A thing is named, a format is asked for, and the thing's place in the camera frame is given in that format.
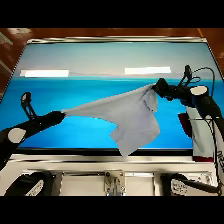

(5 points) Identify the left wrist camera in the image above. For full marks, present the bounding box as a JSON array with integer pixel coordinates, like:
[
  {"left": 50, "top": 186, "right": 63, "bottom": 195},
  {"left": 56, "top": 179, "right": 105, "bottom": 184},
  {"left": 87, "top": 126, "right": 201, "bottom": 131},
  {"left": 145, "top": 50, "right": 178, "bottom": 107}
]
[{"left": 20, "top": 91, "right": 39, "bottom": 120}]

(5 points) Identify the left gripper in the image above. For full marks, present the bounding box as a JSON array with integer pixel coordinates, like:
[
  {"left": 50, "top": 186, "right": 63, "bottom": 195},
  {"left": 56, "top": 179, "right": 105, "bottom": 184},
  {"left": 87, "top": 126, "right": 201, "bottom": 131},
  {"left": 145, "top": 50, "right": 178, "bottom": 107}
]
[{"left": 39, "top": 110, "right": 66, "bottom": 130}]

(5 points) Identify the grey-blue T-shirt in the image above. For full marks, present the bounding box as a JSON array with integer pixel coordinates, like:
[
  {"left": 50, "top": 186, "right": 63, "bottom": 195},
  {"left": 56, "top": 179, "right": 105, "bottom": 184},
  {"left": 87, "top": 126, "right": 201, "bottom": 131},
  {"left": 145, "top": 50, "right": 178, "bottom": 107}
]
[{"left": 61, "top": 83, "right": 162, "bottom": 158}]

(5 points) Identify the silver frame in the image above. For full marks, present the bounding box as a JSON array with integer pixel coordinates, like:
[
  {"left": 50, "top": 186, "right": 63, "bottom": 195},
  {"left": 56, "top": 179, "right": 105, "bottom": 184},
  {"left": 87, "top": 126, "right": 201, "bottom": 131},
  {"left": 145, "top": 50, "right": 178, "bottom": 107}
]
[{"left": 0, "top": 153, "right": 224, "bottom": 197}]

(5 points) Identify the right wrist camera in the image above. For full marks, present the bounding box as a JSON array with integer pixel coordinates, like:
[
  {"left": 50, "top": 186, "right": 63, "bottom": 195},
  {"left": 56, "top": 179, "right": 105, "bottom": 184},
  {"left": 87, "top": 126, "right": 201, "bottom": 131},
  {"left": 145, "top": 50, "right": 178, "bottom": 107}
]
[{"left": 179, "top": 65, "right": 202, "bottom": 88}]

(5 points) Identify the dark red garment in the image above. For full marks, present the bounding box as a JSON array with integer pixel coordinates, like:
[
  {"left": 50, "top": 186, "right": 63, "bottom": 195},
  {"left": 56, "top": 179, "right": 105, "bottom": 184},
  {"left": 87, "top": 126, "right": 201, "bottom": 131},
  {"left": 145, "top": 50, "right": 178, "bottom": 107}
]
[{"left": 177, "top": 112, "right": 215, "bottom": 163}]

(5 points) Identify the black cable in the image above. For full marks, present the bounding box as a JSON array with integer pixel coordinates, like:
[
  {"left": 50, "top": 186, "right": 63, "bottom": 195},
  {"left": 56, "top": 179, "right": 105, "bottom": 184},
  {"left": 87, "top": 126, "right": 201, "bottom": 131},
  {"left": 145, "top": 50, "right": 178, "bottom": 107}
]
[{"left": 193, "top": 66, "right": 216, "bottom": 88}]

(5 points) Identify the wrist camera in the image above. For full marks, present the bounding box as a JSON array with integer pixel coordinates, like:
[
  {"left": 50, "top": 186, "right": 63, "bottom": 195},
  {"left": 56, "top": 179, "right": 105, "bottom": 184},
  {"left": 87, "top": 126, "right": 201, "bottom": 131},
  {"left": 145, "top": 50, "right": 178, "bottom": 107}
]
[
  {"left": 20, "top": 91, "right": 39, "bottom": 120},
  {"left": 179, "top": 65, "right": 202, "bottom": 88}
]

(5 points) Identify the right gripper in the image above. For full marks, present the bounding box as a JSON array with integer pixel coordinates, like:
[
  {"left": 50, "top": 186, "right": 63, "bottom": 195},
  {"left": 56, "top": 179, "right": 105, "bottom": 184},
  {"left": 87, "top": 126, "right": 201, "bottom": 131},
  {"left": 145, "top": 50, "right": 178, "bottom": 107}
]
[{"left": 153, "top": 77, "right": 175, "bottom": 100}]

